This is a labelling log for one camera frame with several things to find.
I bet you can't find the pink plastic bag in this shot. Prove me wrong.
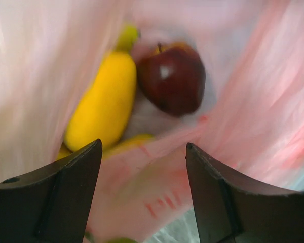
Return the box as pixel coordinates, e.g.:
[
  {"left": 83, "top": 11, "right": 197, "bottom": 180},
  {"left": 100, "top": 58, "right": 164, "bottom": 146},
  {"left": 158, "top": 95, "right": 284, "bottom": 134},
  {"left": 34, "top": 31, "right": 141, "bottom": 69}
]
[{"left": 0, "top": 1, "right": 304, "bottom": 242}]

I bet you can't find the yellow mango in bag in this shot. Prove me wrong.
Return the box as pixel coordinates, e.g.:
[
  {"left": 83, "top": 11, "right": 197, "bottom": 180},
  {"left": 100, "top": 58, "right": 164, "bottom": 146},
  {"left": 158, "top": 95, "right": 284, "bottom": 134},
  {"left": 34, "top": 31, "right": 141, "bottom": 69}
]
[{"left": 63, "top": 50, "right": 137, "bottom": 152}]

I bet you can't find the dark red apple in bag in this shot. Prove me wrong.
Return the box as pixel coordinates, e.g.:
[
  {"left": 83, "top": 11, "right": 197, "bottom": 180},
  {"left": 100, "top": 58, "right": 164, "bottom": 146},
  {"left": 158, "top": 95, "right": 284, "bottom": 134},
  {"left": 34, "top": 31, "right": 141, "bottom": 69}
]
[{"left": 136, "top": 42, "right": 206, "bottom": 117}]

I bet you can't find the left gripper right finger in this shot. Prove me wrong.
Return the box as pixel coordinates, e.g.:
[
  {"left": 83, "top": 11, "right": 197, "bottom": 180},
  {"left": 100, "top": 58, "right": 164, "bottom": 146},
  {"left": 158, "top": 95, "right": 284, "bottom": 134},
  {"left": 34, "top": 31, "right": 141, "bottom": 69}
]
[{"left": 186, "top": 143, "right": 304, "bottom": 242}]

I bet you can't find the yellow banana in bag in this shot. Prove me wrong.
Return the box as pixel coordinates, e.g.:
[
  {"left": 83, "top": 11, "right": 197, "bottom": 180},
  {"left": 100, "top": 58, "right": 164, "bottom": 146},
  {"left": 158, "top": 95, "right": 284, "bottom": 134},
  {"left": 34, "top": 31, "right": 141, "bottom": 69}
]
[{"left": 54, "top": 24, "right": 155, "bottom": 161}]

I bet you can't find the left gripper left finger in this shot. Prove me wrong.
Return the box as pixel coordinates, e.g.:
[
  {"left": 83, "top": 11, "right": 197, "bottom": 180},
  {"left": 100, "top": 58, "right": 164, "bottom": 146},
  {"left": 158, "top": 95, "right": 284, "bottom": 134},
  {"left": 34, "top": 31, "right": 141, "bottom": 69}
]
[{"left": 0, "top": 140, "right": 102, "bottom": 242}]

